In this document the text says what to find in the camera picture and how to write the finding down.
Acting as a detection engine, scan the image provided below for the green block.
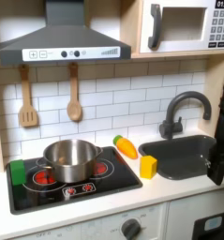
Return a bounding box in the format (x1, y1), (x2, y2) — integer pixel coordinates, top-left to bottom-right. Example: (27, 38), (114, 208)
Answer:
(8, 158), (27, 187)

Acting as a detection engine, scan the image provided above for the wooden spoon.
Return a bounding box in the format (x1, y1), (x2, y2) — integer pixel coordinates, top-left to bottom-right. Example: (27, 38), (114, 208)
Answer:
(66, 62), (83, 123)

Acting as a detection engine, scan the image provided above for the dark grey sink basin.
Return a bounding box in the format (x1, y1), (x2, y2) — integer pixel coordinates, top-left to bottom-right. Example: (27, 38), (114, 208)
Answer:
(138, 134), (224, 181)

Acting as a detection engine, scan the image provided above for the white toy kitchen cabinet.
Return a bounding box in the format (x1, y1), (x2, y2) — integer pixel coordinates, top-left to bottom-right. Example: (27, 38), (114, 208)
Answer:
(0, 126), (224, 240)

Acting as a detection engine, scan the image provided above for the wooden slotted spatula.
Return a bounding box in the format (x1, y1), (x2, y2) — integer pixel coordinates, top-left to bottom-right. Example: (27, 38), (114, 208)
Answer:
(17, 64), (39, 128)

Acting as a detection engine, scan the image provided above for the steel pot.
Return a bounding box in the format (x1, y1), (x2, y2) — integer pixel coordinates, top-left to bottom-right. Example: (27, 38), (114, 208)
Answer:
(36, 139), (104, 184)

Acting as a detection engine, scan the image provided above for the grey oven knob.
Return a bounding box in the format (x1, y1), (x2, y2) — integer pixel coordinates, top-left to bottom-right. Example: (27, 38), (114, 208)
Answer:
(121, 217), (142, 240)

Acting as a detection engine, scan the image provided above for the black toy stove top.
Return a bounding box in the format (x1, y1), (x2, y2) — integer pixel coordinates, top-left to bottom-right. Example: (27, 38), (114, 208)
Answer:
(5, 145), (143, 216)

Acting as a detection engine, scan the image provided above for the grey range hood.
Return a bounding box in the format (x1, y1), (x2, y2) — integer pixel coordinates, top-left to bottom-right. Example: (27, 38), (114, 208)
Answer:
(0, 0), (132, 67)

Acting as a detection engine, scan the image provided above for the dark grey tap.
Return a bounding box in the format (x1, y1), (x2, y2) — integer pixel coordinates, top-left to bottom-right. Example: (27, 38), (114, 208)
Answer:
(158, 90), (213, 140)

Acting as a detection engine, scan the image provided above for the orange toy carrot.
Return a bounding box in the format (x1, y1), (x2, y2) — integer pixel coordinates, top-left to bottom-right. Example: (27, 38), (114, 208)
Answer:
(112, 134), (140, 160)

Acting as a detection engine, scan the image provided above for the white toy microwave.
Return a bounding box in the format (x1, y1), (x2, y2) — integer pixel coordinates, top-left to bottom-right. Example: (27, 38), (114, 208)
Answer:
(139, 0), (224, 54)

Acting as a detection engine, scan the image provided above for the black dishwasher panel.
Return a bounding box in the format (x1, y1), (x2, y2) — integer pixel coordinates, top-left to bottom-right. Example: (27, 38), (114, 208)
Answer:
(191, 210), (224, 240)

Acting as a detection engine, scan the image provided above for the yellow block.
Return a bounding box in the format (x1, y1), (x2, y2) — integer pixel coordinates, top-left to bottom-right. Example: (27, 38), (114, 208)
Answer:
(139, 155), (158, 180)

